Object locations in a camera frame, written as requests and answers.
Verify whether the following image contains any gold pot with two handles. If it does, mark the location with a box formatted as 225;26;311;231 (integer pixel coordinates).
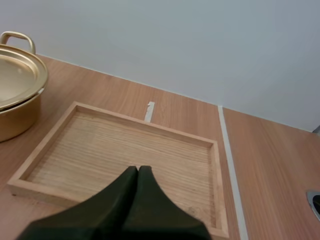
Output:
0;31;49;143

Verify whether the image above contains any gold pot lid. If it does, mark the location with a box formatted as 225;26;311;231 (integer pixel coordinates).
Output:
0;44;49;112

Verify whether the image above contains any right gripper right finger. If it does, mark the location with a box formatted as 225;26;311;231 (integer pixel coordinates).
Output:
119;164;213;240

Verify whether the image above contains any shallow wooden tray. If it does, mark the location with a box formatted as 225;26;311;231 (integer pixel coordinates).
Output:
6;100;230;240

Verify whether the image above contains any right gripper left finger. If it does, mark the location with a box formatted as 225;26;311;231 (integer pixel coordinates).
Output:
19;166;138;240

